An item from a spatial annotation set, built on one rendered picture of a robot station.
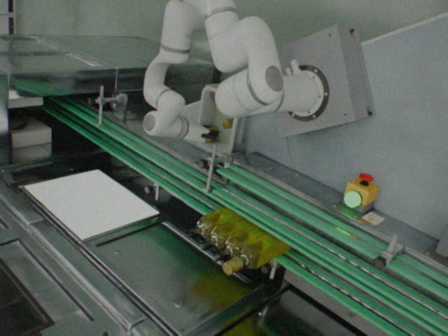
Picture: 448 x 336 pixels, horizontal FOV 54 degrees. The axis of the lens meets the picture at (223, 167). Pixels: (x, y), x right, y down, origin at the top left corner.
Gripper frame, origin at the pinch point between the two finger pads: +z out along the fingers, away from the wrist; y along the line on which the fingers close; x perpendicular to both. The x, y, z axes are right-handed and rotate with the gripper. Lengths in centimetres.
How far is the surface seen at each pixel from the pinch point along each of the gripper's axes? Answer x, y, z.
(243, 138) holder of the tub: 2.7, 10.2, 6.0
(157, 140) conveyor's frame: -13.4, -24.3, 1.5
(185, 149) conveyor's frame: -11.7, -12.4, 5.8
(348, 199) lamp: 3, 56, -2
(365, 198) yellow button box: 5, 59, 1
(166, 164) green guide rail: -16.6, -7.7, -6.4
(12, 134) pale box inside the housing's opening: -38, -81, -24
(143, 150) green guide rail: -17.3, -21.4, -6.5
